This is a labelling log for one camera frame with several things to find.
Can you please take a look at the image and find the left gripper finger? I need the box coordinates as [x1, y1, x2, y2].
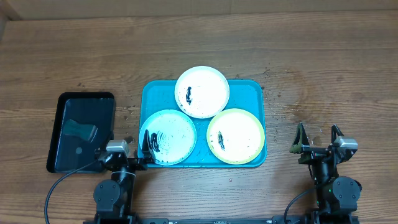
[99, 132, 113, 151]
[141, 130, 155, 164]

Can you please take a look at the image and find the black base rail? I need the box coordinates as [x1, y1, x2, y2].
[83, 215, 360, 224]

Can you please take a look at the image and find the pink speckled plate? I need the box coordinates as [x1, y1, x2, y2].
[174, 66, 230, 119]

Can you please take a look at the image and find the black water basin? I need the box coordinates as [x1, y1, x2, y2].
[46, 92, 116, 173]

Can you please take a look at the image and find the green scrub sponge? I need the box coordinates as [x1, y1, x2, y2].
[62, 119, 97, 142]

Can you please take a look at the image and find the yellow-green speckled plate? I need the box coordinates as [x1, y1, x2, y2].
[206, 108, 265, 166]

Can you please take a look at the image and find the teal plastic tray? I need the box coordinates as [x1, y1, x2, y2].
[137, 79, 266, 168]

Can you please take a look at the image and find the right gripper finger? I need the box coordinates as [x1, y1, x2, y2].
[289, 123, 310, 154]
[331, 124, 344, 143]

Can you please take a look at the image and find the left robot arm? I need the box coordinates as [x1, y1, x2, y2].
[93, 131, 154, 224]

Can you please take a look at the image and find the light blue speckled plate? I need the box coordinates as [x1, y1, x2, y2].
[137, 110, 197, 166]

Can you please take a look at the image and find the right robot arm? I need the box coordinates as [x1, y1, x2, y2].
[283, 123, 362, 223]

